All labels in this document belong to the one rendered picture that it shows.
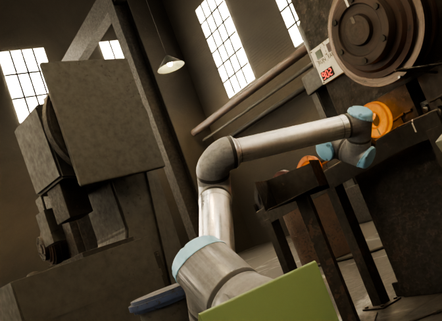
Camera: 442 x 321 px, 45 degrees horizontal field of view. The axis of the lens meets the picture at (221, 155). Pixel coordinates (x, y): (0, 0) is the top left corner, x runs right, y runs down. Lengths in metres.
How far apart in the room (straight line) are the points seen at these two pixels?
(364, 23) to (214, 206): 0.95
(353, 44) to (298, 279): 1.26
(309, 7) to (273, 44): 9.03
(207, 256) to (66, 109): 3.17
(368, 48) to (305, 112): 9.10
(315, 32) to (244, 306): 1.82
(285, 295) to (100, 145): 3.29
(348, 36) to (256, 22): 9.88
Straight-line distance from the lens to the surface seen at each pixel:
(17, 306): 3.66
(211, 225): 1.66
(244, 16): 12.40
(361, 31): 2.20
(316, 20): 2.69
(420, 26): 2.16
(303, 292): 1.19
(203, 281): 1.24
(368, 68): 2.27
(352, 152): 2.04
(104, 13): 10.29
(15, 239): 11.62
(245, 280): 1.18
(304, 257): 5.08
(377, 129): 2.36
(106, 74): 4.62
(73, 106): 4.35
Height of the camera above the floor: 0.55
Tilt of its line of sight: 8 degrees up
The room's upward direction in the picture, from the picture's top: 21 degrees counter-clockwise
